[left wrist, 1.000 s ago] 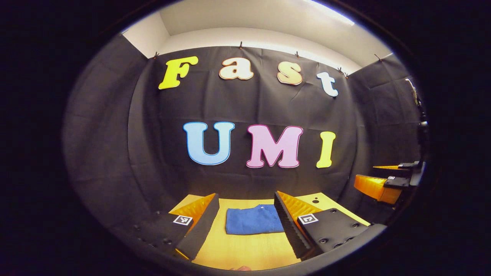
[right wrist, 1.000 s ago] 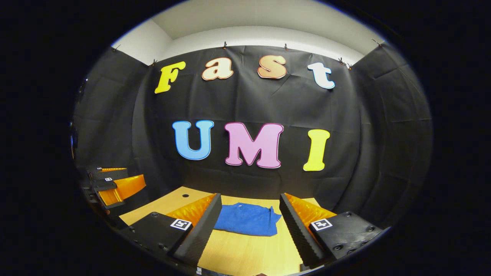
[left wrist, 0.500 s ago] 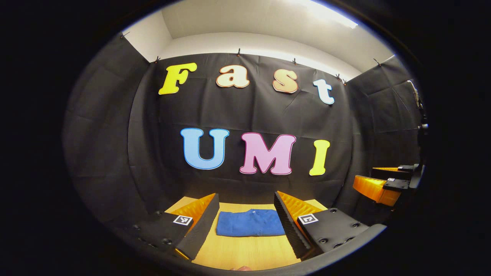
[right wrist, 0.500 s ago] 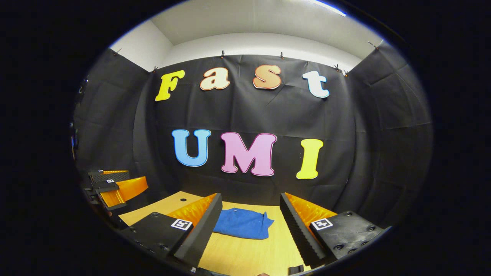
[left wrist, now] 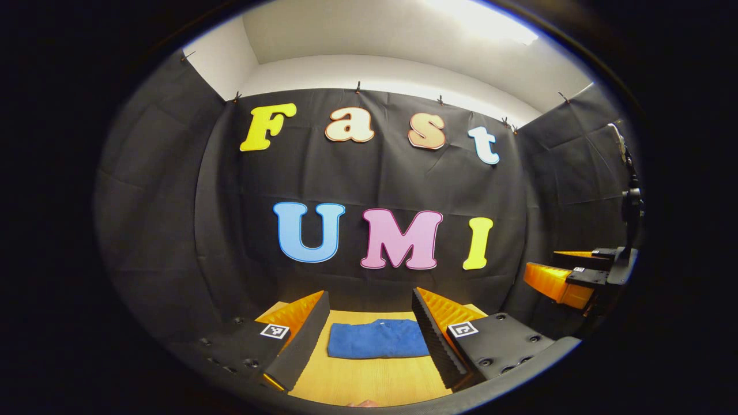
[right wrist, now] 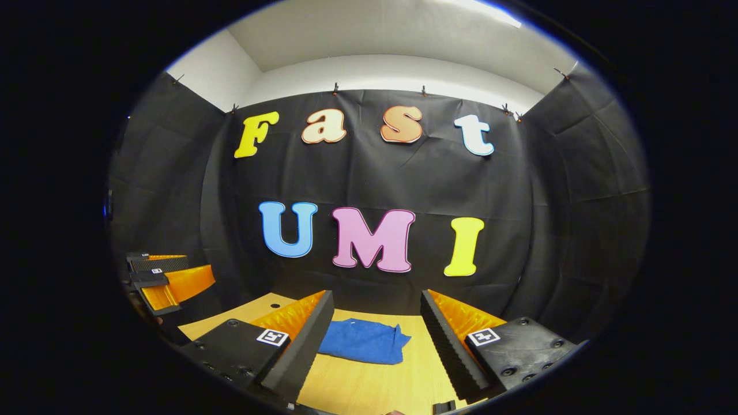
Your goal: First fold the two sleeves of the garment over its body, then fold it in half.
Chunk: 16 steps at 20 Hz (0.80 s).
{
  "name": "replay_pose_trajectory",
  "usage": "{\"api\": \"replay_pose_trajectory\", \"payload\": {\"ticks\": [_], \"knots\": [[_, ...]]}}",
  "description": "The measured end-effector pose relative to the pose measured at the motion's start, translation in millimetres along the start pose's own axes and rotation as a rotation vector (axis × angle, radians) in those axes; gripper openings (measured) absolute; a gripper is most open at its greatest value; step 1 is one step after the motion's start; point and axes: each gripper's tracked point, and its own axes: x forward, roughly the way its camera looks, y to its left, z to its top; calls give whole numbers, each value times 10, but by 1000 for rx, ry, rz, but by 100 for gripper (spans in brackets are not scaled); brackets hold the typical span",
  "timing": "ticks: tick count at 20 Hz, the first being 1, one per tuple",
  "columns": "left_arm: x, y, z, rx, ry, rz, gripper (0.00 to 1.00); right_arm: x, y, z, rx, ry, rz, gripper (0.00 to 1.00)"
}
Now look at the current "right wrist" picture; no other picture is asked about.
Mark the black backdrop cloth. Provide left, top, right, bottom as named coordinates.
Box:
left=107, top=61, right=652, bottom=346

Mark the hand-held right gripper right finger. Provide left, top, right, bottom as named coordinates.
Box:
left=420, top=289, right=580, bottom=405

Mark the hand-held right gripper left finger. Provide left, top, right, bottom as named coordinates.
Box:
left=179, top=289, right=335, bottom=403

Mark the row of black cloth clips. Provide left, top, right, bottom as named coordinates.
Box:
left=172, top=67, right=568, bottom=123

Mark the blue corduroy shirt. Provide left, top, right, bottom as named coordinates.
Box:
left=318, top=318, right=412, bottom=365

